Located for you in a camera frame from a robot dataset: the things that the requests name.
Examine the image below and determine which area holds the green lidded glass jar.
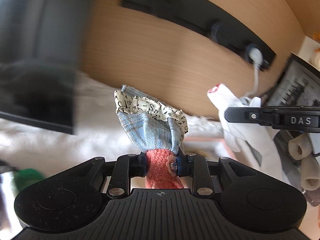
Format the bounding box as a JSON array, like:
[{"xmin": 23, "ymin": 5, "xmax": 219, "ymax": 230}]
[{"xmin": 0, "ymin": 169, "xmax": 44, "ymax": 193}]

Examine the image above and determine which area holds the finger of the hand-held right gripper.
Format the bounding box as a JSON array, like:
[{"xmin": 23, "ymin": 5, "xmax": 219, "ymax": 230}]
[{"xmin": 224, "ymin": 107, "xmax": 275, "ymax": 126}]

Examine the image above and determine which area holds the grey cloth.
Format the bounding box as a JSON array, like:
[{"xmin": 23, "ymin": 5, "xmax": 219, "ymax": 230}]
[{"xmin": 246, "ymin": 127, "xmax": 304, "ymax": 193}]

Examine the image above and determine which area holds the white power plug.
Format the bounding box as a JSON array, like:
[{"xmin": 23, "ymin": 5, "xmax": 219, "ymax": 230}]
[{"xmin": 246, "ymin": 47, "xmax": 264, "ymax": 67}]

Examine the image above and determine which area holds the black socket rail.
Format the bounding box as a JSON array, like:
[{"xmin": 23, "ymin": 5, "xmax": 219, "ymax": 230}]
[{"xmin": 121, "ymin": 0, "xmax": 277, "ymax": 73}]

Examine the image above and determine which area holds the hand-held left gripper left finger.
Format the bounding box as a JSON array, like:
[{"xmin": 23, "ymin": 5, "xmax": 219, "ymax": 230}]
[{"xmin": 72, "ymin": 152, "xmax": 147, "ymax": 197}]

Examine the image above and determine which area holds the beige rolled cloth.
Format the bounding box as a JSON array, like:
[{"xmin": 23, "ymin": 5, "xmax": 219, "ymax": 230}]
[
  {"xmin": 287, "ymin": 135, "xmax": 316, "ymax": 160},
  {"xmin": 300, "ymin": 155, "xmax": 320, "ymax": 193}
]

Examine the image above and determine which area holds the black framed picture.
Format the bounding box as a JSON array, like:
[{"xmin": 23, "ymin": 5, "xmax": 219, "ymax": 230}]
[{"xmin": 265, "ymin": 52, "xmax": 320, "ymax": 108}]

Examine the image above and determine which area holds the black computer monitor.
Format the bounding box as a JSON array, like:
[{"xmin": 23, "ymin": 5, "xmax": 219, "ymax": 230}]
[{"xmin": 0, "ymin": 0, "xmax": 98, "ymax": 135}]

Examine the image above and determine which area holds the white power cable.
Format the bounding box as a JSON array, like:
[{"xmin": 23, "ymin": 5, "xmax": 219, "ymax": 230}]
[{"xmin": 240, "ymin": 65, "xmax": 260, "ymax": 100}]

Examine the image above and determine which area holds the white knitted glove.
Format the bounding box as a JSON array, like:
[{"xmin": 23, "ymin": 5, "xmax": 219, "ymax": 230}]
[{"xmin": 207, "ymin": 83, "xmax": 263, "ymax": 153}]

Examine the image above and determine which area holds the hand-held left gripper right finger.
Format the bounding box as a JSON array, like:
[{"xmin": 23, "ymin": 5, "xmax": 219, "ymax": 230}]
[{"xmin": 176, "ymin": 152, "xmax": 250, "ymax": 197}]

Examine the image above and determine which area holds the pink blue knitted cloth doll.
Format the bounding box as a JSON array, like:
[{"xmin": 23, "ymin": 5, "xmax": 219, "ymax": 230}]
[{"xmin": 114, "ymin": 85, "xmax": 188, "ymax": 189}]

